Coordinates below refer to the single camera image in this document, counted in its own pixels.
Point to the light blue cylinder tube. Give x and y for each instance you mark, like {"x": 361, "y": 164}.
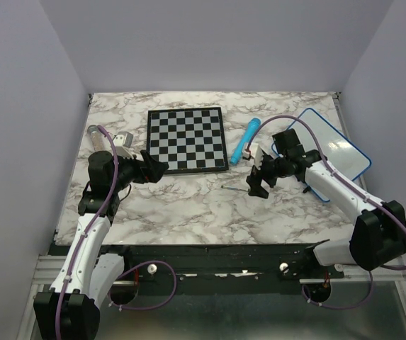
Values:
{"x": 251, "y": 128}

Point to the white green marker pen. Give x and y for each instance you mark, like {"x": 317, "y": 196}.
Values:
{"x": 232, "y": 188}

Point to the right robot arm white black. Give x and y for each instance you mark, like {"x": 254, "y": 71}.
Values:
{"x": 379, "y": 233}

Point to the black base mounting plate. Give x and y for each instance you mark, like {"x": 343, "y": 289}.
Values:
{"x": 124, "y": 272}

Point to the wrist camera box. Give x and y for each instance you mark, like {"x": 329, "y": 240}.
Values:
{"x": 255, "y": 153}
{"x": 122, "y": 142}

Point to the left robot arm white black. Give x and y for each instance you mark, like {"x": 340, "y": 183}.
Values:
{"x": 70, "y": 309}

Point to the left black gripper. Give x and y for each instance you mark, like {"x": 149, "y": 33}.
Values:
{"x": 152, "y": 173}

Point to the black white chessboard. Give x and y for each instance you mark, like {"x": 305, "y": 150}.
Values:
{"x": 189, "y": 140}

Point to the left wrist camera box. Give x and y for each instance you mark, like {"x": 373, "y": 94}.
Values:
{"x": 122, "y": 142}

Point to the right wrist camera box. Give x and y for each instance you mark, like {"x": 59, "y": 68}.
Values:
{"x": 255, "y": 153}

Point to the blue framed whiteboard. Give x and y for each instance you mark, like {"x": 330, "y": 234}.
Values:
{"x": 344, "y": 156}

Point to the glitter filled clear tube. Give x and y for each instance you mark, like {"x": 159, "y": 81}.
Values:
{"x": 96, "y": 138}

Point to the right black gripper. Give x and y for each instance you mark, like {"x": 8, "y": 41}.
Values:
{"x": 254, "y": 180}

